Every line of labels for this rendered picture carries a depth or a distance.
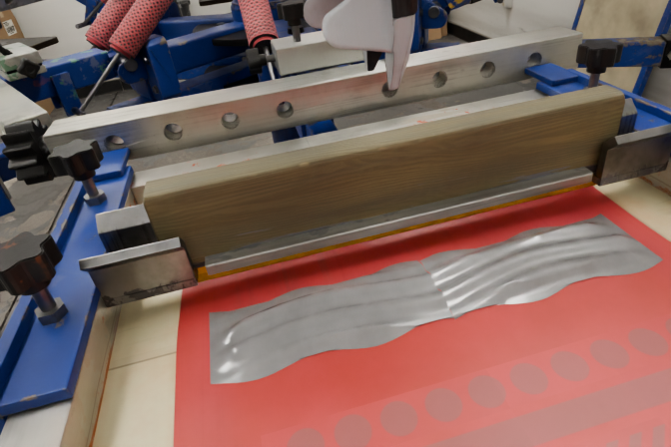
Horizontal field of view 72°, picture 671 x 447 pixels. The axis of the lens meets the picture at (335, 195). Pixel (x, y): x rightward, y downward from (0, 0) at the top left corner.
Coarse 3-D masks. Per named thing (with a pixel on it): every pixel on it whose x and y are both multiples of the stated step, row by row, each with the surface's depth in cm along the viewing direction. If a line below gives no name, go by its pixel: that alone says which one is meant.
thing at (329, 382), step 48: (384, 240) 43; (192, 288) 41; (240, 288) 40; (288, 288) 39; (192, 336) 36; (432, 336) 33; (192, 384) 32; (240, 384) 32; (288, 384) 31; (336, 384) 31; (384, 384) 30; (192, 432) 29; (240, 432) 29
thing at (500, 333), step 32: (576, 192) 46; (448, 224) 44; (480, 224) 44; (512, 224) 43; (544, 224) 43; (640, 224) 41; (416, 256) 41; (576, 288) 36; (608, 288) 35; (640, 288) 35; (480, 320) 34; (512, 320) 34; (544, 320) 33; (576, 320) 33; (608, 320) 33; (640, 320) 32; (480, 352) 32; (512, 352) 31
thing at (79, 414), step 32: (512, 96) 60; (544, 96) 58; (352, 128) 57; (384, 128) 56; (224, 160) 53; (96, 320) 34; (96, 352) 33; (96, 384) 32; (32, 416) 27; (64, 416) 27; (96, 416) 31
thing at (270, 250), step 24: (480, 192) 41; (504, 192) 41; (528, 192) 41; (384, 216) 40; (408, 216) 39; (432, 216) 40; (288, 240) 38; (312, 240) 38; (336, 240) 38; (216, 264) 37; (240, 264) 37
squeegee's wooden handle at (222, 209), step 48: (576, 96) 40; (336, 144) 38; (384, 144) 37; (432, 144) 38; (480, 144) 39; (528, 144) 40; (576, 144) 41; (144, 192) 34; (192, 192) 35; (240, 192) 36; (288, 192) 37; (336, 192) 38; (384, 192) 39; (432, 192) 40; (192, 240) 37; (240, 240) 38
